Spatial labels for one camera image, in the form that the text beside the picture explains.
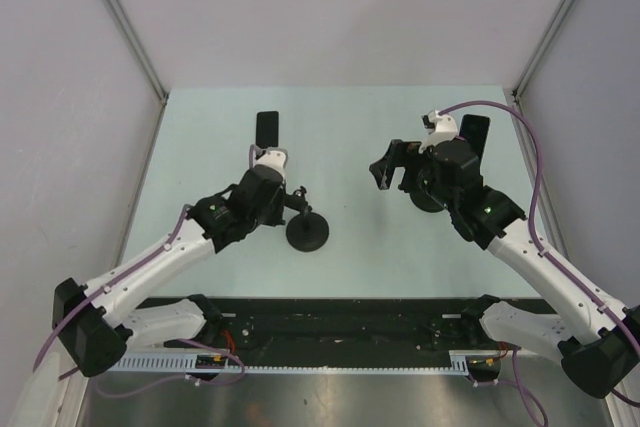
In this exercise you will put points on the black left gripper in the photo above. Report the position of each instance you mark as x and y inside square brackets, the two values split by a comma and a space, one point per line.
[276, 216]

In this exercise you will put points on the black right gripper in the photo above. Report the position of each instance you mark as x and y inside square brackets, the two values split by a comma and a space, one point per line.
[404, 154]

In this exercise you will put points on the black stand with ball joint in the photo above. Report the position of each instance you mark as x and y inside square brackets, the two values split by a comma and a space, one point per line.
[307, 231]

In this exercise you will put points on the silver white phone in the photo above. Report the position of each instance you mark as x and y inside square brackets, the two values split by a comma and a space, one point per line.
[267, 129]

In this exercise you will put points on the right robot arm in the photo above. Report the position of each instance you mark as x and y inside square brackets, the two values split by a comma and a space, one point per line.
[596, 337]

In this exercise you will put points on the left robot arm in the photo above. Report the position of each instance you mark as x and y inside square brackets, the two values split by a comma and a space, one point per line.
[99, 321]

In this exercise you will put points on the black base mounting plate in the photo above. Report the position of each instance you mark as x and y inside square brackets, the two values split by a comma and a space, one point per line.
[350, 332]

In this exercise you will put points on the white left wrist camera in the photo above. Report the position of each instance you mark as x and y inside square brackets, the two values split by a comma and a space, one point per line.
[272, 157]

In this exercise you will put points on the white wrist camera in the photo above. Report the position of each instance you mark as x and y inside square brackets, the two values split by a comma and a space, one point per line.
[440, 128]
[272, 157]

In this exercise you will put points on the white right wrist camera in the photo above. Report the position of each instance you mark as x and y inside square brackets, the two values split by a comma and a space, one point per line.
[440, 128]

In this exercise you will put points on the aluminium table rail right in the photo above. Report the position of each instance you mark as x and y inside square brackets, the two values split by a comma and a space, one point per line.
[547, 223]

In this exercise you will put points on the white slotted cable duct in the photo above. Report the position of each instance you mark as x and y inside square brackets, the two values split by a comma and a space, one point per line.
[192, 362]

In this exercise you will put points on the aluminium frame post right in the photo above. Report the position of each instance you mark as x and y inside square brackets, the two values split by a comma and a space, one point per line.
[557, 21]

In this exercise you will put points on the aluminium frame post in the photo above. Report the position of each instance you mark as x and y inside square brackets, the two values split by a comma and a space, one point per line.
[557, 21]
[133, 42]

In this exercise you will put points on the aluminium frame post left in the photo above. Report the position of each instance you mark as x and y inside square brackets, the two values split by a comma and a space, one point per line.
[133, 42]

